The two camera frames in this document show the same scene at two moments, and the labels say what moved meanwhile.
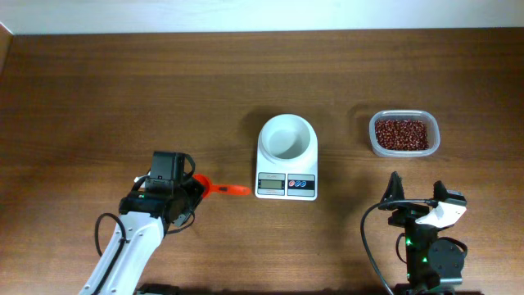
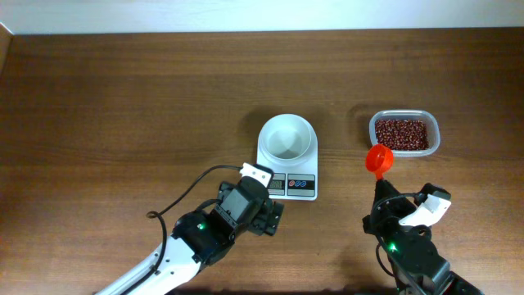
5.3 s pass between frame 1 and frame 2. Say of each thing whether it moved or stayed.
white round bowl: stayed
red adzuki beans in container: stayed
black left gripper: moved
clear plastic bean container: stayed
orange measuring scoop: moved
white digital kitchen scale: stayed
